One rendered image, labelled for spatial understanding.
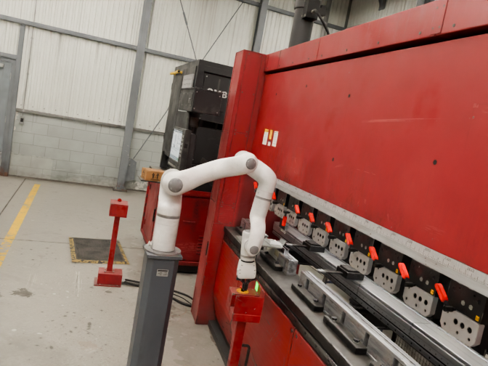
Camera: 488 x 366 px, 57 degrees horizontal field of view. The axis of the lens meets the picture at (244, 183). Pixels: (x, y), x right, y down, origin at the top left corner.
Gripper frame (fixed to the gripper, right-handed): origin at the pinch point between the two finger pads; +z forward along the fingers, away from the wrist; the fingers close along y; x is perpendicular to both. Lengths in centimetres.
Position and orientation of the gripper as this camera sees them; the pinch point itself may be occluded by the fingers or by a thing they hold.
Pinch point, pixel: (245, 286)
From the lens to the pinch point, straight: 252.6
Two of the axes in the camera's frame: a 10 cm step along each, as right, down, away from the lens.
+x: 2.0, 1.6, -9.7
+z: -0.9, 9.9, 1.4
